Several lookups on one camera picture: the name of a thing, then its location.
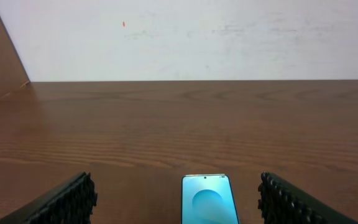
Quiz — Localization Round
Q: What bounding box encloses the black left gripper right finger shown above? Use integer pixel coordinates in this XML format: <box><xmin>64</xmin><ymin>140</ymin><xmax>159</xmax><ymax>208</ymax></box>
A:
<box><xmin>258</xmin><ymin>172</ymin><xmax>358</xmax><ymax>224</ymax></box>

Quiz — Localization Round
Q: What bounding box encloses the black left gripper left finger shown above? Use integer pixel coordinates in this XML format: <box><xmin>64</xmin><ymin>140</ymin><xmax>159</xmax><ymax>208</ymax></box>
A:
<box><xmin>0</xmin><ymin>172</ymin><xmax>98</xmax><ymax>224</ymax></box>

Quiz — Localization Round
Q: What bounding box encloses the blue screen smartphone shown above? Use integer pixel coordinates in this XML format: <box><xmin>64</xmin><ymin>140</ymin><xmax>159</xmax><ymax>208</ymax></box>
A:
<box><xmin>181</xmin><ymin>174</ymin><xmax>240</xmax><ymax>224</ymax></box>

